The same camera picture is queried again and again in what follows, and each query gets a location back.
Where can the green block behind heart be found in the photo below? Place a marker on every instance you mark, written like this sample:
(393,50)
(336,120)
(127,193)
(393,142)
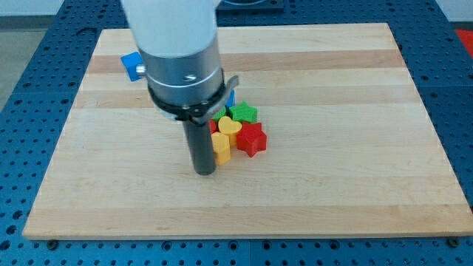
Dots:
(221,113)

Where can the yellow heart block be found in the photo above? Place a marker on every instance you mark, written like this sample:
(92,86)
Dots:
(230,128)

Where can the red object at right edge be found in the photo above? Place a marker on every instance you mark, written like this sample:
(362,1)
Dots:
(466,37)

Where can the blue block behind arm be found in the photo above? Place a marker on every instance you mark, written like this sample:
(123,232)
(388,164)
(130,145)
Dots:
(231,100)

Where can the blue cube block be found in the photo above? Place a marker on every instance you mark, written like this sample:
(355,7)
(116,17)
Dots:
(130,62)

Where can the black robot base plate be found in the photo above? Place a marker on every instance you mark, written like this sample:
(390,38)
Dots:
(226,5)

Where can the red block behind tool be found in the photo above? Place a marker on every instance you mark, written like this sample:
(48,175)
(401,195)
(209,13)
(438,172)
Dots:
(212,126)

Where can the green star block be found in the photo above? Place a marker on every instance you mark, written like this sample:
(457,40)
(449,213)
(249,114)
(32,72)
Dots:
(244,113)

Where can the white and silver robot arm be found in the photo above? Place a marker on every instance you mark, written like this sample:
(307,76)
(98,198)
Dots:
(177,40)

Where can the red star block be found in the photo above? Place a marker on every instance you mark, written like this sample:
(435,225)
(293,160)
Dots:
(251,139)

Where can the wooden board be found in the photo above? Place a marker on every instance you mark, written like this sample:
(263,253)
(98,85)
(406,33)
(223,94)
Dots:
(351,149)

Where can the yellow hexagon block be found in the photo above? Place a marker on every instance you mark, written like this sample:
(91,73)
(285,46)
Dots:
(221,148)

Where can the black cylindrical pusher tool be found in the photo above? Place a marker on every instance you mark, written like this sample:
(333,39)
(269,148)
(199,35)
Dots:
(200,146)

